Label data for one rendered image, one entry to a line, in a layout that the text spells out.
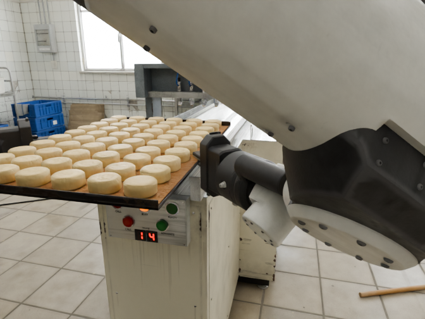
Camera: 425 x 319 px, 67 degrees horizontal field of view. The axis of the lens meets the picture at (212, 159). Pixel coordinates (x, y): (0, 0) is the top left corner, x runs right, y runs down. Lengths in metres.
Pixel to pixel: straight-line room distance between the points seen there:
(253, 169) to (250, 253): 1.32
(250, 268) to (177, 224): 0.96
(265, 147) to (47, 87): 5.11
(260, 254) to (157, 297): 0.78
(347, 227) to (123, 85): 5.25
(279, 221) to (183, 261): 0.58
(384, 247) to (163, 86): 1.53
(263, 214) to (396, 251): 0.26
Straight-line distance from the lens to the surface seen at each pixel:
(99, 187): 0.50
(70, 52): 5.87
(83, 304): 1.92
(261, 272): 1.80
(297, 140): 0.16
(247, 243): 1.71
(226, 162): 0.52
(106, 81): 5.53
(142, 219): 0.92
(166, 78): 1.65
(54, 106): 5.64
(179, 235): 0.90
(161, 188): 0.51
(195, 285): 1.02
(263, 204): 0.44
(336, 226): 0.19
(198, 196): 0.83
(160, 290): 1.07
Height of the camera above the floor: 1.18
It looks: 17 degrees down
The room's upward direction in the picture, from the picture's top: straight up
